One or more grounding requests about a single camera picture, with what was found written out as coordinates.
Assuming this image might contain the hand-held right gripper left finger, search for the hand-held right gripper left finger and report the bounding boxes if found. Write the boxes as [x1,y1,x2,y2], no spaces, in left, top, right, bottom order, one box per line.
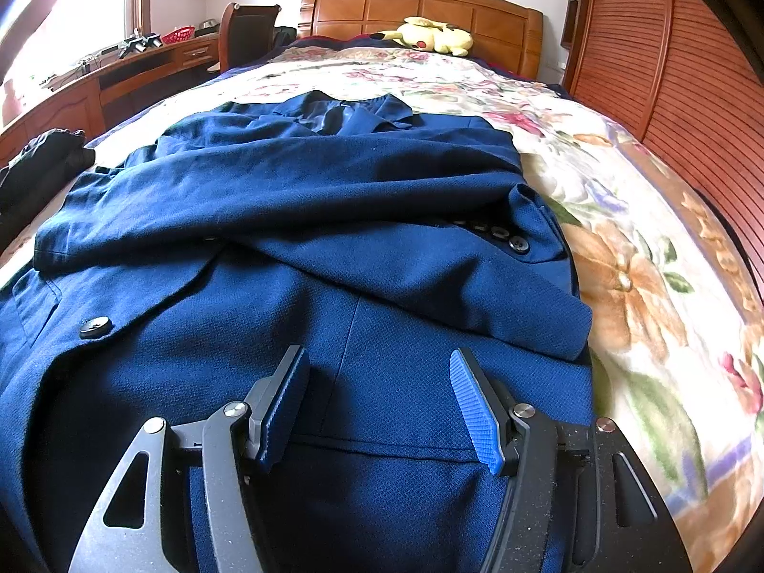
[68,345,311,573]

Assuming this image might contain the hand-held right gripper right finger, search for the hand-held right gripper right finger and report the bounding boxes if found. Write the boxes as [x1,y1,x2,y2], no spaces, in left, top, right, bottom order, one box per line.
[449,347,693,573]

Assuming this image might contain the blue suit jacket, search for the blue suit jacket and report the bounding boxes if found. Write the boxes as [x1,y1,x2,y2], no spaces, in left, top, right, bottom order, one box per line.
[0,91,594,573]

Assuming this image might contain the floral blanket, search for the floral blanket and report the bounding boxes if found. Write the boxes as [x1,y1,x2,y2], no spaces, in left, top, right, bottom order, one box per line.
[0,44,764,573]

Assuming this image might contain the black cloth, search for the black cloth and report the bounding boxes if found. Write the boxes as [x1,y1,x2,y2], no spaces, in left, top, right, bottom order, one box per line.
[0,129,96,216]

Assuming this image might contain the yellow plush toy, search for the yellow plush toy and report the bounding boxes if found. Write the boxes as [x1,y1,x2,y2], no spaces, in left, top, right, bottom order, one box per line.
[373,16,475,59]

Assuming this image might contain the wooden chair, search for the wooden chair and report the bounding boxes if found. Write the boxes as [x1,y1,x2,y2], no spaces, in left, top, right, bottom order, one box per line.
[218,3,281,75]

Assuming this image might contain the wooden desk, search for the wooden desk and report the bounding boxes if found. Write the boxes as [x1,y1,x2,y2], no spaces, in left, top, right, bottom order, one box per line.
[0,32,221,156]

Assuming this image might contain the black metal tools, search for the black metal tools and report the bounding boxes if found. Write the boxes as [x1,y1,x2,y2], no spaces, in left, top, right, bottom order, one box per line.
[118,32,163,59]

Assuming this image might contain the wooden slatted wardrobe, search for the wooden slatted wardrobe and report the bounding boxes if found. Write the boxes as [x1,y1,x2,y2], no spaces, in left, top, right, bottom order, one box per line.
[561,0,764,287]

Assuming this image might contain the wooden bed headboard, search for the wooden bed headboard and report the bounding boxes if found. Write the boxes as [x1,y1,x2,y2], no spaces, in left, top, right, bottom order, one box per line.
[297,0,545,81]

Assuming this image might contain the window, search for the window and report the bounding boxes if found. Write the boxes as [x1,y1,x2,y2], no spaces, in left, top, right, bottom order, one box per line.
[0,0,150,93]

